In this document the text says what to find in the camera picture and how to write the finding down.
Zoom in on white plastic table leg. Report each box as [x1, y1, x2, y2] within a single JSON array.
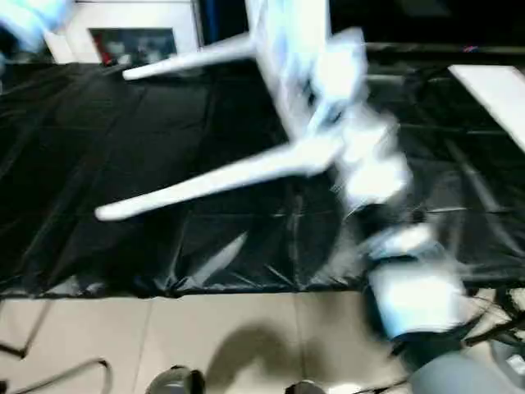
[[94, 135, 345, 222], [121, 32, 255, 81]]

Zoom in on black mat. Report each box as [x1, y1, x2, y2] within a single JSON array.
[[0, 40, 525, 299]]

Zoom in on dark rounded robot part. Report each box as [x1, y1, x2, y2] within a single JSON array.
[[286, 380, 325, 394], [147, 364, 206, 394]]

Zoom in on white cabinet with glass doors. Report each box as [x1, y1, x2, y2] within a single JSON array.
[[40, 0, 206, 65]]

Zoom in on white flat board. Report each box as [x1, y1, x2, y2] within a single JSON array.
[[446, 64, 525, 151]]

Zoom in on grey robot torso cover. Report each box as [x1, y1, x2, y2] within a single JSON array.
[[405, 352, 525, 394]]

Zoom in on thin black rod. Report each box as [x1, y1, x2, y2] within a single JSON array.
[[463, 319, 525, 344]]

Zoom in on black flat stand base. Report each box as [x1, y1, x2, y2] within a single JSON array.
[[490, 340, 525, 374]]

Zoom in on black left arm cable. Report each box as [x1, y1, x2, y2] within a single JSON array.
[[11, 357, 114, 394]]

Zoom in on tangled black floor cables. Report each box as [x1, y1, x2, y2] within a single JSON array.
[[467, 286, 525, 329]]

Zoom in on black metal stand frame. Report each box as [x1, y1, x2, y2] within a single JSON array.
[[0, 299, 54, 360]]

